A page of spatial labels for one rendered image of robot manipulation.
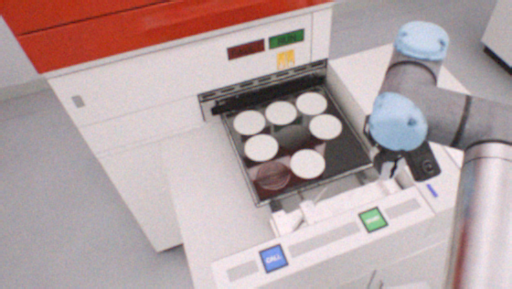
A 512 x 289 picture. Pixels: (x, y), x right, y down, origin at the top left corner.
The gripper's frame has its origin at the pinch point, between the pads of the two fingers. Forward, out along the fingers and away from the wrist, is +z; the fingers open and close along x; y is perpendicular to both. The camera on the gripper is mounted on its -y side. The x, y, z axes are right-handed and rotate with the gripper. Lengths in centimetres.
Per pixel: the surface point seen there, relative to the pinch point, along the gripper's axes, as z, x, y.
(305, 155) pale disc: 25.6, 5.5, 29.0
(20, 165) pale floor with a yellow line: 115, 132, 145
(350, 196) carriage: 27.6, -1.1, 12.8
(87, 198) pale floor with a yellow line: 115, 97, 108
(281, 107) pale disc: 26, 5, 50
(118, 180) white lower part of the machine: 47, 64, 59
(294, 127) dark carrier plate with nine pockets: 25.7, 4.3, 40.4
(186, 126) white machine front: 31, 36, 59
